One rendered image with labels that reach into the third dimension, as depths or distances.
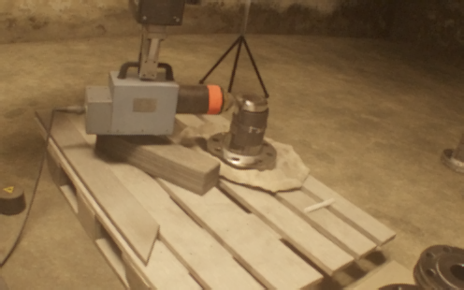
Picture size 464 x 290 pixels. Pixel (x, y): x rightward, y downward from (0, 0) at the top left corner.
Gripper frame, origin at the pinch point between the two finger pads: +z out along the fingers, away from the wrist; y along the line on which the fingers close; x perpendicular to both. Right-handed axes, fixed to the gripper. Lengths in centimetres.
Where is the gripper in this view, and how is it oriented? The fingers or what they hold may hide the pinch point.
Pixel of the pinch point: (147, 65)
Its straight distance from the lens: 143.2
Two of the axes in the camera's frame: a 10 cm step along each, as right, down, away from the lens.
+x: 9.3, -0.1, 3.7
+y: 3.3, 4.6, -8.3
